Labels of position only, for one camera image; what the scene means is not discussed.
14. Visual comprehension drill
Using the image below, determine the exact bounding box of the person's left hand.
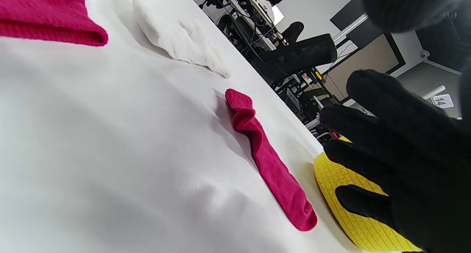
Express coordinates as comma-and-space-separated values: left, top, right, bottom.
319, 0, 471, 253

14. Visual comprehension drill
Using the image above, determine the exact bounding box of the white paper sign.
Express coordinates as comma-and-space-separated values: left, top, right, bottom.
432, 94, 454, 109

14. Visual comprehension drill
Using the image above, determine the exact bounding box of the black mesh office chair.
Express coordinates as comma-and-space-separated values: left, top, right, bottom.
254, 33, 338, 85

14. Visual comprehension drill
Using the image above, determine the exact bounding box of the pink sock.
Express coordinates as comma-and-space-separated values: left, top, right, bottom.
225, 88, 318, 232
0, 0, 109, 47

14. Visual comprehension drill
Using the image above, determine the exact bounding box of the yellow woven basket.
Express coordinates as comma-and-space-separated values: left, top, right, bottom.
314, 135, 424, 253

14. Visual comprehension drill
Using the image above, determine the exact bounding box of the tan board black frame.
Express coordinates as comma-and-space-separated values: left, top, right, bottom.
324, 32, 406, 102

